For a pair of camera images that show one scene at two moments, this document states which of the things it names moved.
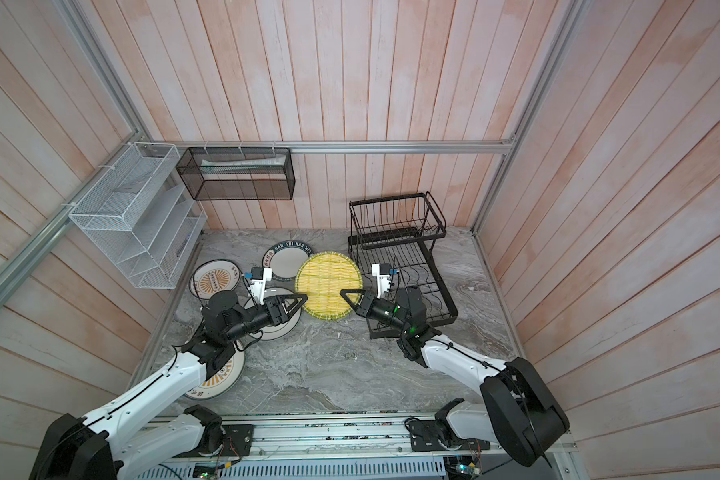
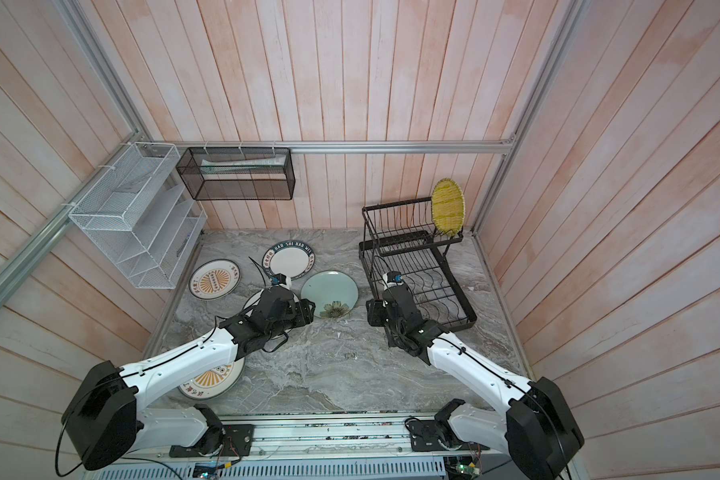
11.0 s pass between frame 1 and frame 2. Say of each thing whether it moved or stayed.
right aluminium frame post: stayed
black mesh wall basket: stayed
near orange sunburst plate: stayed
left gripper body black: moved
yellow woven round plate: moved
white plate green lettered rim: stayed
